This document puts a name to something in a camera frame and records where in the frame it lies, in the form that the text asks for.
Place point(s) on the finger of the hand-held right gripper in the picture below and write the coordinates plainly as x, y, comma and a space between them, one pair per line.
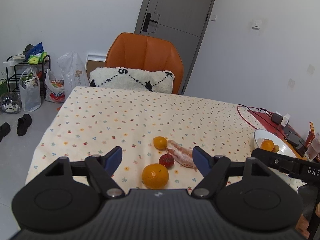
271, 158

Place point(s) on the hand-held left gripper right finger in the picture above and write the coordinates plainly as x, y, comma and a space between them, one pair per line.
201, 161

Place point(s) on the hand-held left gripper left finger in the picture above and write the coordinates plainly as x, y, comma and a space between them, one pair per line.
113, 159

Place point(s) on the yellow-green round fruit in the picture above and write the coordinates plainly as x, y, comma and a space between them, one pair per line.
276, 148

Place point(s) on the large orange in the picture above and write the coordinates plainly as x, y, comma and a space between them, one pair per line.
155, 176
267, 145

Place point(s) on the white oval bowl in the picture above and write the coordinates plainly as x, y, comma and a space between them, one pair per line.
283, 146

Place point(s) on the red lychee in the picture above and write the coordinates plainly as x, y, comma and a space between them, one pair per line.
166, 161

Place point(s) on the small orange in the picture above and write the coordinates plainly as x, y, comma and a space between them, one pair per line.
160, 142

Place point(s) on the person's right hand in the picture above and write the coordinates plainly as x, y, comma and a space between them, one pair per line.
303, 227

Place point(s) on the black flat device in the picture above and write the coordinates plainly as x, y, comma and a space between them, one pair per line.
295, 140
290, 130

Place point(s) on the clear drinking glass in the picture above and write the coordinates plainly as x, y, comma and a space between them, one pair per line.
314, 147

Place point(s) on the black charger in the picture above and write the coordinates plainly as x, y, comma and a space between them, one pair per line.
277, 118

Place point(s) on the white adapter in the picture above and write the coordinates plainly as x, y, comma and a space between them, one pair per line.
285, 120

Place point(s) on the floral tablecloth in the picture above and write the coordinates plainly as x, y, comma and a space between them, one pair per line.
112, 117

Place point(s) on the red table mat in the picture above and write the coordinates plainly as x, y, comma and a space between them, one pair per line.
261, 117

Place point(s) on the red yellow snack packet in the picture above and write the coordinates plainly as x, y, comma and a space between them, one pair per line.
310, 132

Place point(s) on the white cushion black pattern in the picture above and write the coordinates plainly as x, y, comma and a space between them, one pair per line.
140, 80

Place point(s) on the white bag red print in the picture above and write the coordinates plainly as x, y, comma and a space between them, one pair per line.
55, 91

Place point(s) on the clear plastic bag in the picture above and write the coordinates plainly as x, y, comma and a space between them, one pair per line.
73, 75

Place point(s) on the white framed board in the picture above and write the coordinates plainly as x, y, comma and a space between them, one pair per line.
95, 58

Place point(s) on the white plastic bag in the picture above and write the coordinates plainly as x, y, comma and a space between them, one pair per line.
30, 97

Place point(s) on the orange chair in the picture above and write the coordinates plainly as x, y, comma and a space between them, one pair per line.
142, 52

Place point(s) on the transparent bag with shoes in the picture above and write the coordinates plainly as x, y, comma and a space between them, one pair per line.
10, 103

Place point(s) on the green packet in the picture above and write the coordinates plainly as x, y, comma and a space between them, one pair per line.
37, 58

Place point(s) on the black shelf rack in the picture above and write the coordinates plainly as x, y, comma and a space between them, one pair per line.
11, 80

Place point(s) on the green carton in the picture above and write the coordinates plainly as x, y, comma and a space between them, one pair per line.
3, 87

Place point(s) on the blue packet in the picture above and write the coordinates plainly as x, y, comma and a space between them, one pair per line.
37, 50

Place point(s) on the dark cloth item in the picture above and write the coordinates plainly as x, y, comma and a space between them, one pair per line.
28, 48

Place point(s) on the grey door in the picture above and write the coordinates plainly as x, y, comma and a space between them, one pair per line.
180, 5

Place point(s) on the white wall panel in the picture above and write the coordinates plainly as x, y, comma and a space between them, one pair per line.
256, 24

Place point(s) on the white light switch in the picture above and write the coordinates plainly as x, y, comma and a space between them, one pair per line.
214, 18

